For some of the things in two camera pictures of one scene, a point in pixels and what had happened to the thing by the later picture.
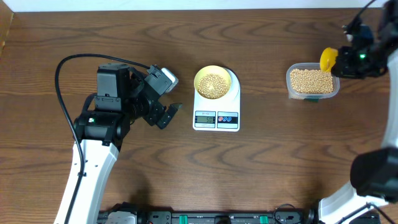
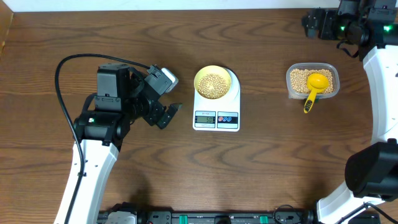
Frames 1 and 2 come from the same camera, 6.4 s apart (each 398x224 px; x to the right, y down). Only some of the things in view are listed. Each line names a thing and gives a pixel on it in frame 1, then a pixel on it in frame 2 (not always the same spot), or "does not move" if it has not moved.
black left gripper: x=153 y=115 does not move
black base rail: x=311 y=216 does not move
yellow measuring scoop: x=327 y=58 → x=316 y=83
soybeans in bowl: x=212 y=86 does not move
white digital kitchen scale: x=222 y=114 does not move
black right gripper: x=342 y=68 → x=328 y=15
